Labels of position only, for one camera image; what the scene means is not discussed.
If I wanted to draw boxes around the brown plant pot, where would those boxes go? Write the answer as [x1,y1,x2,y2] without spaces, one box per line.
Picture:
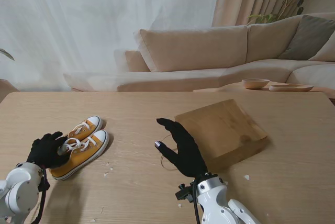
[0,79,20,104]

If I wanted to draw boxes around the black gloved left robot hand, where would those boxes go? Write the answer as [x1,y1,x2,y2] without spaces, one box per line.
[26,131,70,170]

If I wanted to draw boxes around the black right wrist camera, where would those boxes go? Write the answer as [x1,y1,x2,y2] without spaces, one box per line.
[175,183,196,203]

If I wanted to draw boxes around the grey sofa cushion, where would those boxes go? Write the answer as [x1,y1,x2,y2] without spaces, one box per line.
[278,14,335,61]

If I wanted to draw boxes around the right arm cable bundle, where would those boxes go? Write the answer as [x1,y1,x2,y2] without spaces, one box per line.
[190,178,203,224]

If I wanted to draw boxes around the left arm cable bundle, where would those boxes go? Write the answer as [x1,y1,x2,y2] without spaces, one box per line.
[31,167,49,224]

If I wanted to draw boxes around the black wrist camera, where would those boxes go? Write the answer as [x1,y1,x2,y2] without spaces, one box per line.
[38,175,51,192]
[175,183,196,203]

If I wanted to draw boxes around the low wooden coffee table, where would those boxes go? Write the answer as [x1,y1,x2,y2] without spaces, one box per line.
[192,81,327,94]

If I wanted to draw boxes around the single green plant leaf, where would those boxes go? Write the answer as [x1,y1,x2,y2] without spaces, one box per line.
[0,48,16,62]

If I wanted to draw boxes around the yellow canvas sneaker white laces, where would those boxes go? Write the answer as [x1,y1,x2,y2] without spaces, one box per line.
[66,115,103,141]
[49,129,110,182]

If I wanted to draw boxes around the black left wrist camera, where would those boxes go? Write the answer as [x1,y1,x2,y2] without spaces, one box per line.
[38,175,51,192]

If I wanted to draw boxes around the brown paper bag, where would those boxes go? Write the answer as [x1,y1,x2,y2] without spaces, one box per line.
[160,98,269,172]

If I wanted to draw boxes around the beige sectional sofa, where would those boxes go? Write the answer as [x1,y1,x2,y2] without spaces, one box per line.
[64,12,335,93]

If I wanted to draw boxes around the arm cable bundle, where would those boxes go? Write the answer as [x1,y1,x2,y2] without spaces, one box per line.
[190,178,203,224]
[31,167,49,224]

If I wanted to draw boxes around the shallow wooden dish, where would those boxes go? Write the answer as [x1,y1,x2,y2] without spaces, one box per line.
[269,83,315,93]

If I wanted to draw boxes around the white sheer curtain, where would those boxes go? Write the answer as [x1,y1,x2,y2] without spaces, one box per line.
[0,0,223,93]

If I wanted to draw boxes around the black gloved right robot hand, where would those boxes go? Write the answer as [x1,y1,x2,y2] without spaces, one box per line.
[154,118,209,178]

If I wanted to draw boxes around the round wooden bowl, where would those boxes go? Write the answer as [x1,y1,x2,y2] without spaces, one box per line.
[241,78,270,90]

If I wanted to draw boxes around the beige sofa cushion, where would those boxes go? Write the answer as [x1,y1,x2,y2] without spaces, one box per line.
[308,39,335,62]

